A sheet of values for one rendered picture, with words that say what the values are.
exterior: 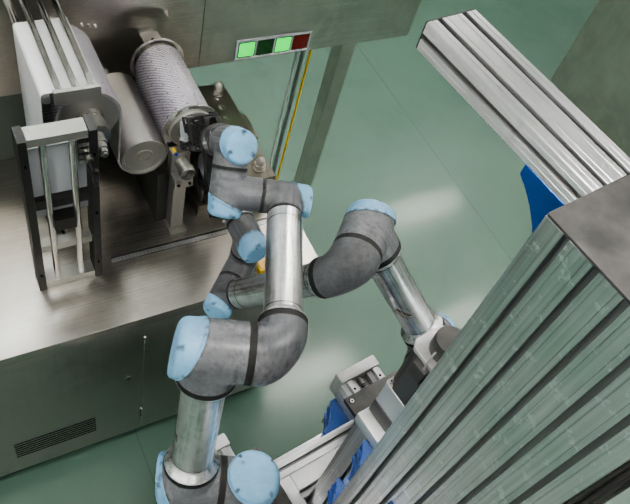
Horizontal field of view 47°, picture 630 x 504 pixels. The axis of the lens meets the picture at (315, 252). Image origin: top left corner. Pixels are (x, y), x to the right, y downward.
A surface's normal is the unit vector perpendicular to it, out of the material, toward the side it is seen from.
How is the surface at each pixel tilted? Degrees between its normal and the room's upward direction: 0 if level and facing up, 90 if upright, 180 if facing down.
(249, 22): 90
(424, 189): 0
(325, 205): 0
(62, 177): 90
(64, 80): 0
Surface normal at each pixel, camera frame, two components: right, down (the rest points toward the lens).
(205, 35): 0.44, 0.77
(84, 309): 0.21, -0.58
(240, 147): 0.47, 0.22
